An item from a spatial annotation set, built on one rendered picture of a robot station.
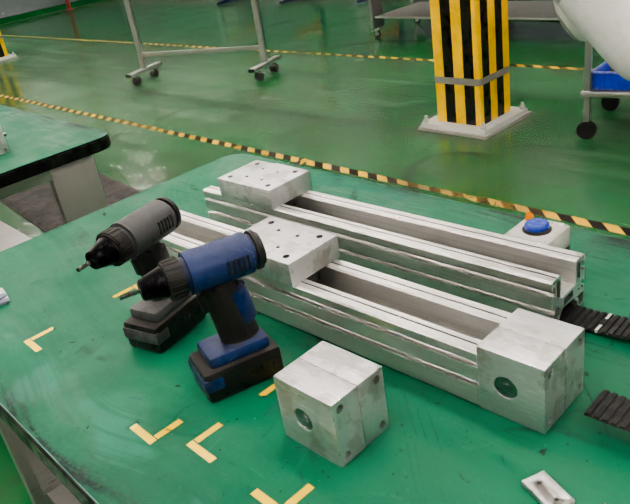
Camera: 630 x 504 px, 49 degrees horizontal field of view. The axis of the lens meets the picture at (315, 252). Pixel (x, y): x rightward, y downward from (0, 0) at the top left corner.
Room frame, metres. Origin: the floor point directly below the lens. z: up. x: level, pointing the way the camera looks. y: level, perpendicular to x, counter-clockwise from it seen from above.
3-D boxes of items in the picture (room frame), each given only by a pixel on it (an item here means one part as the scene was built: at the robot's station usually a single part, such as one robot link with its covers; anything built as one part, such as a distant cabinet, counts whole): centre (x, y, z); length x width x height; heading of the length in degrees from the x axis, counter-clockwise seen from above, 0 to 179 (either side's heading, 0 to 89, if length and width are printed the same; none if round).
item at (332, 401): (0.70, 0.00, 0.83); 0.11 x 0.10 x 0.10; 131
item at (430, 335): (1.02, 0.05, 0.82); 0.80 x 0.10 x 0.09; 42
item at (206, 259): (0.83, 0.17, 0.89); 0.20 x 0.08 x 0.22; 113
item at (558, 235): (1.02, -0.36, 0.81); 0.10 x 0.08 x 0.06; 132
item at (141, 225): (0.98, 0.28, 0.89); 0.20 x 0.08 x 0.22; 145
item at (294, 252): (1.02, 0.05, 0.87); 0.16 x 0.11 x 0.07; 42
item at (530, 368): (0.70, -0.25, 0.83); 0.12 x 0.09 x 0.10; 132
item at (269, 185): (1.34, 0.08, 0.87); 0.16 x 0.11 x 0.07; 42
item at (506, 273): (1.15, -0.09, 0.82); 0.80 x 0.10 x 0.09; 42
